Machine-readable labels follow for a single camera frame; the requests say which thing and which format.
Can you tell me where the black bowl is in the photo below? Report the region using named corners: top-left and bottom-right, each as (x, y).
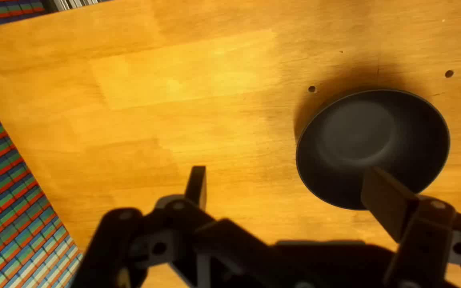
top-left (295, 88), bottom-right (452, 211)

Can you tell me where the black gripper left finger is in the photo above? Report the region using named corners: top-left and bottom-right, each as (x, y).
top-left (71, 165), bottom-right (271, 288)

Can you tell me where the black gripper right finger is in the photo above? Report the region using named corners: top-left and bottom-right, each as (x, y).
top-left (361, 166), bottom-right (461, 288)

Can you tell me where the striped multicolour carpet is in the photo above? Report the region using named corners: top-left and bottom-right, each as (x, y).
top-left (0, 0), bottom-right (111, 288)

